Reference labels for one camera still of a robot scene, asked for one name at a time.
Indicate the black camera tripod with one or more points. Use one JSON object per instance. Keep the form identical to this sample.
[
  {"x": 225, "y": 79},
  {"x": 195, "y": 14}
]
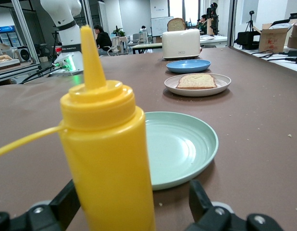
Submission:
[{"x": 250, "y": 22}]

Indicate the open cardboard box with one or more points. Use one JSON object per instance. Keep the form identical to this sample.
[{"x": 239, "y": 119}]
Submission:
[{"x": 273, "y": 38}]

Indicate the mint green plate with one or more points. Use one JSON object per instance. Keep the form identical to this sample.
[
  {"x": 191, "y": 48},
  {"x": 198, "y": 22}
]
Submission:
[{"x": 179, "y": 149}]

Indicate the dark crust bread slice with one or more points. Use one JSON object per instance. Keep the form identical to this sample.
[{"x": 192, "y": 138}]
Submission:
[{"x": 176, "y": 24}]

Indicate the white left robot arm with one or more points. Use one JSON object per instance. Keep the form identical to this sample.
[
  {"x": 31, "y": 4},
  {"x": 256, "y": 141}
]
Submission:
[{"x": 66, "y": 36}]

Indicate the beige plate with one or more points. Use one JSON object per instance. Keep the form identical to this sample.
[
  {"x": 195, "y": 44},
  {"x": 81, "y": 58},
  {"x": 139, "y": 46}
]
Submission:
[{"x": 223, "y": 83}]

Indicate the yellow squeeze bottle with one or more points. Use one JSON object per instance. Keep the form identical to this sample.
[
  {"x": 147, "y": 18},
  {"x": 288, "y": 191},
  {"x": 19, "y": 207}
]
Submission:
[{"x": 107, "y": 149}]

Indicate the seated person black hoodie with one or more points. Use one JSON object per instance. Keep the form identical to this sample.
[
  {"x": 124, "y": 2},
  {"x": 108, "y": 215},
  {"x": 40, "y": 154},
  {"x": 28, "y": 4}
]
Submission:
[{"x": 102, "y": 39}]

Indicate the whiteboard on stand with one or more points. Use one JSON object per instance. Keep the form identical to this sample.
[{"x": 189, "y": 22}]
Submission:
[{"x": 161, "y": 26}]

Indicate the light brown bread slice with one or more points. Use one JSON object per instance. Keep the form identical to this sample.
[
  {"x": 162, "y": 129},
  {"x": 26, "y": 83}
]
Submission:
[{"x": 196, "y": 81}]

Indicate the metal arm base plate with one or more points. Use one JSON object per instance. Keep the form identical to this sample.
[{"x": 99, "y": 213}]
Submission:
[{"x": 66, "y": 73}]

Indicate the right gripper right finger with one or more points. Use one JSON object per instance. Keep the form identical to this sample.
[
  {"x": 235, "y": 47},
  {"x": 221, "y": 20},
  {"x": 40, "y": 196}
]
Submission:
[{"x": 206, "y": 216}]

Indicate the blue plate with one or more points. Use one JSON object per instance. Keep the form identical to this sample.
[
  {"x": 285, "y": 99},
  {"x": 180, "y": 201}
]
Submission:
[{"x": 187, "y": 66}]

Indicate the black equipment case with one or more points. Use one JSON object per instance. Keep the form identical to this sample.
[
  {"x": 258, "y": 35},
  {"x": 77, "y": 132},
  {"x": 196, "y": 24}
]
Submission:
[{"x": 247, "y": 40}]

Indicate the aluminium frame profile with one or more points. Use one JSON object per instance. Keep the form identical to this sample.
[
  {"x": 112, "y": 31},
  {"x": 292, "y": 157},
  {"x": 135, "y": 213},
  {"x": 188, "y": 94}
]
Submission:
[{"x": 27, "y": 31}]

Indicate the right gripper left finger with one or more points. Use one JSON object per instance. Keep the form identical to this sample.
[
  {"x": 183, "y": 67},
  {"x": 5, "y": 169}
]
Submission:
[{"x": 52, "y": 214}]

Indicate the white toaster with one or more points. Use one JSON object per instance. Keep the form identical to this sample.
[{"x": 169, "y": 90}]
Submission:
[{"x": 181, "y": 45}]

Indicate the seated person green jacket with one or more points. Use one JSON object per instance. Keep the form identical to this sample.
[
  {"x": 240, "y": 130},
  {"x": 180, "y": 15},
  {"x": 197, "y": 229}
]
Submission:
[{"x": 203, "y": 22}]

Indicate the white fan heater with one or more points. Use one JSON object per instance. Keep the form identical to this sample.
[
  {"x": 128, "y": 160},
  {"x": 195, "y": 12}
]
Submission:
[{"x": 22, "y": 55}]

